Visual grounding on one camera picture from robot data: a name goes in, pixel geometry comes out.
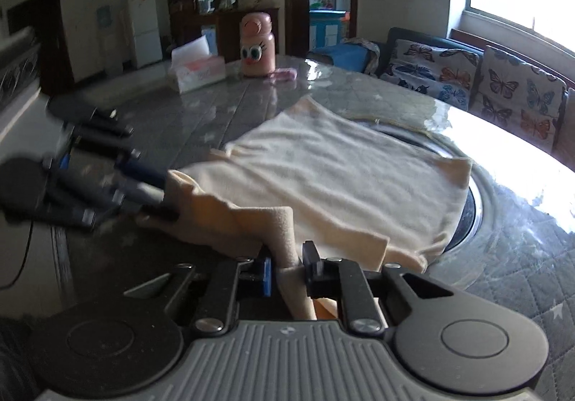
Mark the white tissue box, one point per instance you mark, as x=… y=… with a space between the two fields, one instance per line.
x=193 y=66

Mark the pink cartoon water bottle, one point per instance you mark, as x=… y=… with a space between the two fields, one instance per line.
x=258 y=53

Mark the blue blanket on sofa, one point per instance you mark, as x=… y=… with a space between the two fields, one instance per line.
x=352 y=54

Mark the cream sweatshirt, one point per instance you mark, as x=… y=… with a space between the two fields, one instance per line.
x=309 y=174

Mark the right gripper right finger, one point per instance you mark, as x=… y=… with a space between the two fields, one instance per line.
x=353 y=289

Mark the round black induction cooktop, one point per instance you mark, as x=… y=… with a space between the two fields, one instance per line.
x=461 y=264

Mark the butterfly cushion middle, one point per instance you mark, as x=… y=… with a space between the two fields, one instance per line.
x=520 y=98

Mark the white refrigerator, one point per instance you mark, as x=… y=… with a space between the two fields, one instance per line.
x=145 y=42

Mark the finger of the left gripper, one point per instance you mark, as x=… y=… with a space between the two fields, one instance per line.
x=141 y=172
x=138 y=199

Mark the butterfly cushion left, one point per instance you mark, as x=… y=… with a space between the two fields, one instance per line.
x=444 y=74

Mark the dark blue sofa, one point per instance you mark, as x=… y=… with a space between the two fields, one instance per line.
x=458 y=40

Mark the water dispenser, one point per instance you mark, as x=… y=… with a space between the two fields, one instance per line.
x=107 y=37

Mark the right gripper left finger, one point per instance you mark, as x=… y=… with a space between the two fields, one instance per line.
x=226 y=285

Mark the butterfly cushion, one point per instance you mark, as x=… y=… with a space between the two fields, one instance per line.
x=520 y=98
x=444 y=74

